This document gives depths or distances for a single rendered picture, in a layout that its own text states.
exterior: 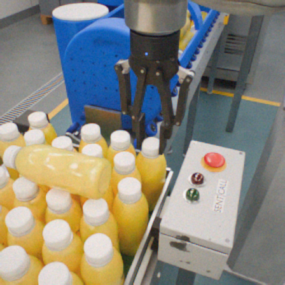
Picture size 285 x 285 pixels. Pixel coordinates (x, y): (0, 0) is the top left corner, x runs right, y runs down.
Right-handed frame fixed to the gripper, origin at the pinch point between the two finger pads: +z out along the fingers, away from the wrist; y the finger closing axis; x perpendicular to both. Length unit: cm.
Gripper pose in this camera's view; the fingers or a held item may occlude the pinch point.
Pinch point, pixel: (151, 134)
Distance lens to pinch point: 54.9
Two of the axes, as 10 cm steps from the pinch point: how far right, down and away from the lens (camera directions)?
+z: 0.0, 7.6, 6.5
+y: -9.4, -2.2, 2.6
